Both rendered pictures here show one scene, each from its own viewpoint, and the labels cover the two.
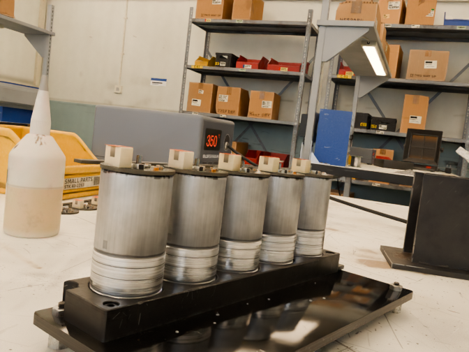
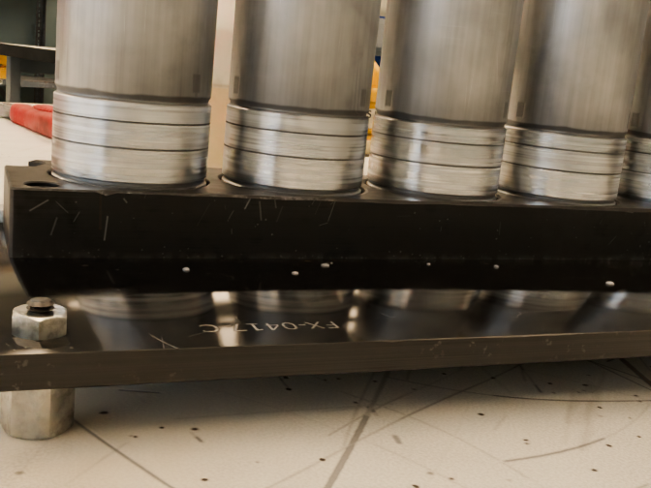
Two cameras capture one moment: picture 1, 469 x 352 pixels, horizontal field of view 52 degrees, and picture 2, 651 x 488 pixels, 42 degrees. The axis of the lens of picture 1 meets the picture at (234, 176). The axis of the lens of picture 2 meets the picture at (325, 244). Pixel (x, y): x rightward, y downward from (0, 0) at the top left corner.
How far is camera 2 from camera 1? 0.09 m
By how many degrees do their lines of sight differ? 28
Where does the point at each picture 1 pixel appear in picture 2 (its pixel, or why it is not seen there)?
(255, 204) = (472, 32)
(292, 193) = (604, 23)
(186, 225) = (263, 53)
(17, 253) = not seen: hidden behind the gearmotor
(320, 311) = (609, 301)
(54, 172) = (224, 56)
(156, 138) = not seen: hidden behind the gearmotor
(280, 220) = (567, 92)
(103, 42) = not seen: outside the picture
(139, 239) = (110, 54)
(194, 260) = (281, 137)
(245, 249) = (442, 141)
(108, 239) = (60, 57)
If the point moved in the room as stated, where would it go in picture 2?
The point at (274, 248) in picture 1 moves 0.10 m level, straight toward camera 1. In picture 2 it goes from (550, 164) to (165, 208)
